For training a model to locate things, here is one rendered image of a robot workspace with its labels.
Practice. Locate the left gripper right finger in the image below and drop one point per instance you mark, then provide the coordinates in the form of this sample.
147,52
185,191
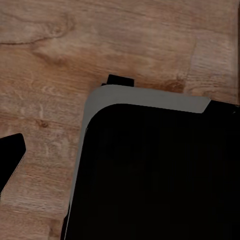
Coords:
232,149

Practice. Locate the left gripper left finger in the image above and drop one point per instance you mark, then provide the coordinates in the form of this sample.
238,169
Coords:
12,149

